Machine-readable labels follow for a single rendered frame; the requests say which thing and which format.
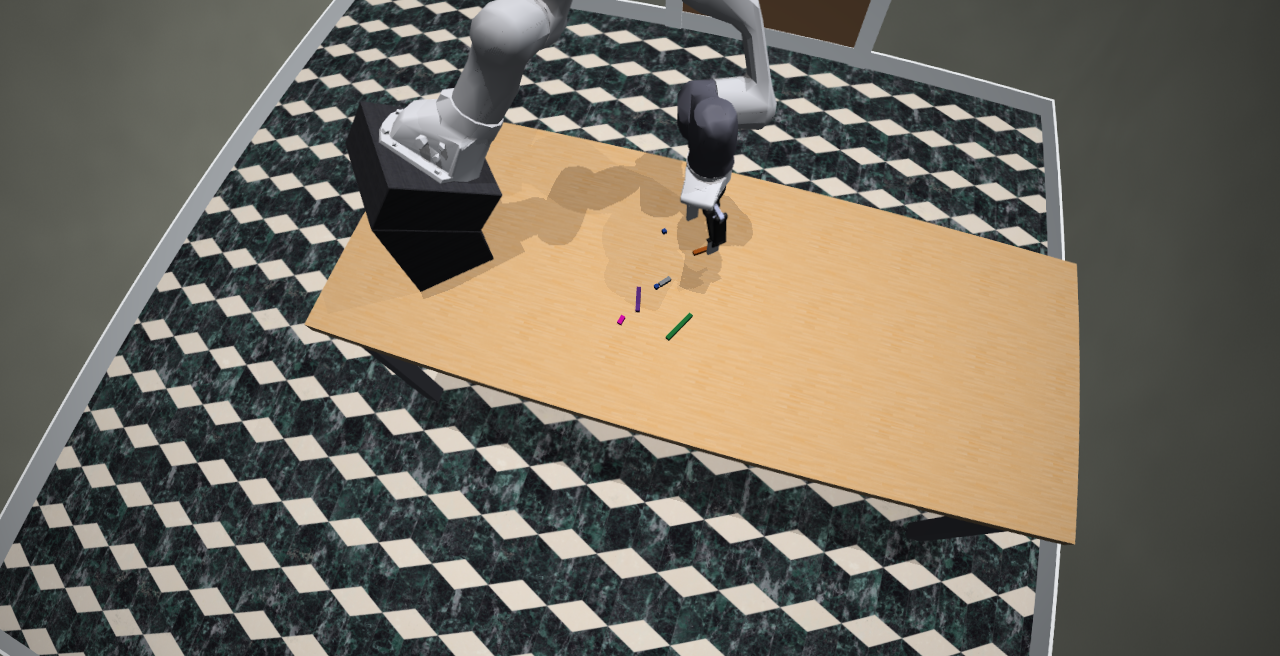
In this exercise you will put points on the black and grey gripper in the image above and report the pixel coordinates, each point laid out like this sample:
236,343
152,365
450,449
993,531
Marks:
716,223

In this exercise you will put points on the green rod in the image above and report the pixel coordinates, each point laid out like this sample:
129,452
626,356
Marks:
679,326

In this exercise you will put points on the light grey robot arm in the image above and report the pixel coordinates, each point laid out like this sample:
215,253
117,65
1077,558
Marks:
457,130

